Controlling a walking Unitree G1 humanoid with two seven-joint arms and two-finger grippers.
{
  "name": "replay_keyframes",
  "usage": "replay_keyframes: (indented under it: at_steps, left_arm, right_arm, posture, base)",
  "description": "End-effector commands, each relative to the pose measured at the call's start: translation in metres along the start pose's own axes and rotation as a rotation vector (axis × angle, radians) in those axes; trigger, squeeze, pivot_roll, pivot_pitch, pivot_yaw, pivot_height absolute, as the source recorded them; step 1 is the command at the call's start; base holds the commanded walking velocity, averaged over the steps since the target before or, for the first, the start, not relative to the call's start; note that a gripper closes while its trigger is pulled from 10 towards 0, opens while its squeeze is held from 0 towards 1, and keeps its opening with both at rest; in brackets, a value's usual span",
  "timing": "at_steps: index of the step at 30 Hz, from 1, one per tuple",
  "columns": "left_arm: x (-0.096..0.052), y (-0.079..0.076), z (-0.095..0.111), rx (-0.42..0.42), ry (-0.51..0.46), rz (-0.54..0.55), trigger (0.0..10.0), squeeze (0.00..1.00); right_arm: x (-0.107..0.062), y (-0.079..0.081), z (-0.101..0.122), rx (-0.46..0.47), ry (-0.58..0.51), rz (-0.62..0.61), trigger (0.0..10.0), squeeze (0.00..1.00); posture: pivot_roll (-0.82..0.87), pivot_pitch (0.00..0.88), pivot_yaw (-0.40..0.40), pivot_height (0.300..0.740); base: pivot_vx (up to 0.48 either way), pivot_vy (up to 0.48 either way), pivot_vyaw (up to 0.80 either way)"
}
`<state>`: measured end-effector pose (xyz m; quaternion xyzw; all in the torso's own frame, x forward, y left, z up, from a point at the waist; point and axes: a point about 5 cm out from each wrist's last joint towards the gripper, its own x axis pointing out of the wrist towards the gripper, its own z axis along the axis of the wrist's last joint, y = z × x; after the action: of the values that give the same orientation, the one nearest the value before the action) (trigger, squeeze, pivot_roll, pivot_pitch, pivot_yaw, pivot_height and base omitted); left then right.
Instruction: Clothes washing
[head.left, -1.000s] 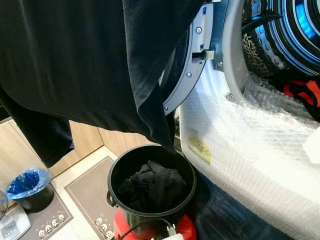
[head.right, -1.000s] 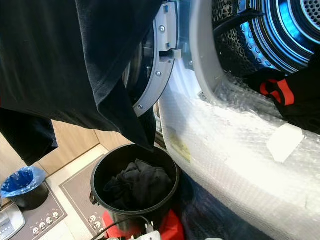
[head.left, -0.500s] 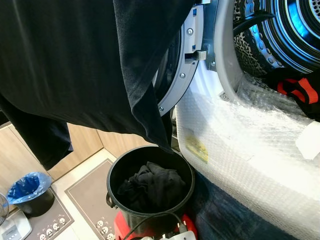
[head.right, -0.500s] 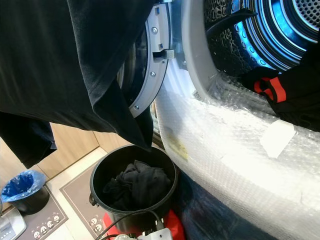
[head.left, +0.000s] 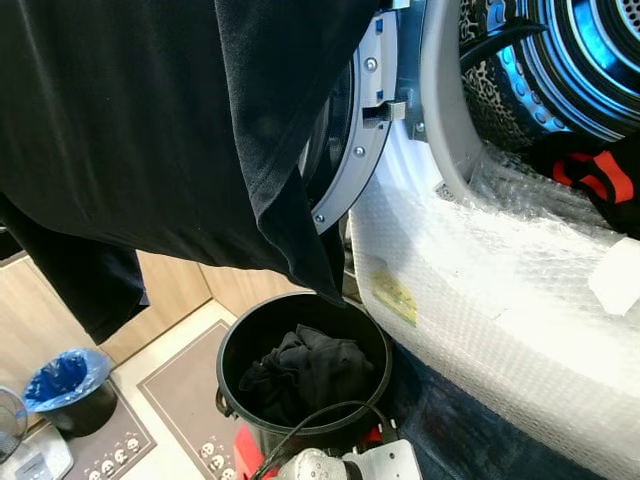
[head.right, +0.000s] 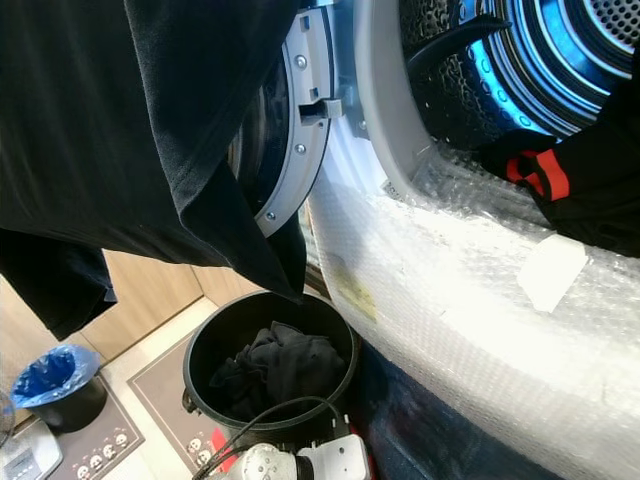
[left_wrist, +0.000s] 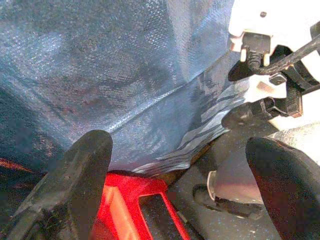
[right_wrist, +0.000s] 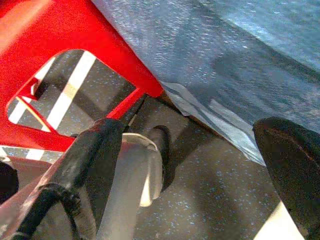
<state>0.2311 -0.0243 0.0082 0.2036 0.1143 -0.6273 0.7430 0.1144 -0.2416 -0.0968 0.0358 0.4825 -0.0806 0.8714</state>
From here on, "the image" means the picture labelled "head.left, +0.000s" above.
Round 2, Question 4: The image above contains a white paper patch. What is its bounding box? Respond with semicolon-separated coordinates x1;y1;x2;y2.
587;238;640;316

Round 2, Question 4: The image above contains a small black waste bin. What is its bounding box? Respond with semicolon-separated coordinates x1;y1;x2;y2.
45;385;119;436

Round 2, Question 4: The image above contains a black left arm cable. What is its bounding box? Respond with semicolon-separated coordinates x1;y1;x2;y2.
250;400;396;480

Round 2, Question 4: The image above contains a grey skull print floor mat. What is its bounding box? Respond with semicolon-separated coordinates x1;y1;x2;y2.
137;320;246;480
40;400;156;480

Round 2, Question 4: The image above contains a grey washing machine door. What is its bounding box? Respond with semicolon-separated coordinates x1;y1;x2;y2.
300;10;401;236

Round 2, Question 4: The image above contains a black garment with red stripes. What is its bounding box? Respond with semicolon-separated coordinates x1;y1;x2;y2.
520;130;640;236

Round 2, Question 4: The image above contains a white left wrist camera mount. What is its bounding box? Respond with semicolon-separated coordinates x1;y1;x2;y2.
342;438;423;480

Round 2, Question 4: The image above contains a small white fan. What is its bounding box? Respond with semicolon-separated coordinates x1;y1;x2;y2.
0;385;28;463

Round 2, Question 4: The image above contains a yellow energy label sticker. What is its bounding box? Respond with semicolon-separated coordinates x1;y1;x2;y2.
372;265;419;326

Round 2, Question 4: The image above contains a white washing machine body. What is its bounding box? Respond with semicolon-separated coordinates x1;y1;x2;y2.
340;0;640;480

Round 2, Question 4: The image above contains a black plastic bucket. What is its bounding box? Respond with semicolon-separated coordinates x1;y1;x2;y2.
216;292;393;461

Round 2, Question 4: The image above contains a blue plastic bin bag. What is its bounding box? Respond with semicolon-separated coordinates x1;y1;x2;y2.
22;348;113;413

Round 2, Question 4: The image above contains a black countertop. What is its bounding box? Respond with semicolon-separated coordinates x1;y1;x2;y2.
0;225;23;263

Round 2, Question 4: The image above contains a steel washing machine drum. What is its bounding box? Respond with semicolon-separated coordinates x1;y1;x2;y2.
458;0;640;156

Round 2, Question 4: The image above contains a red plastic stool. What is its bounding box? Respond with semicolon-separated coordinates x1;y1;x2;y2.
232;420;396;480

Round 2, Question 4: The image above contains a light wooden cabinet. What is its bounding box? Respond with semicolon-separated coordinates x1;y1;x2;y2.
0;250;331;401

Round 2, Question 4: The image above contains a black hanging T-shirt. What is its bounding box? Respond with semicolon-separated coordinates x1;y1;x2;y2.
0;0;386;344

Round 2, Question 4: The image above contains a grey rubber door gasket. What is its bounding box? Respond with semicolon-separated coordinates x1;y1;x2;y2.
420;0;491;201

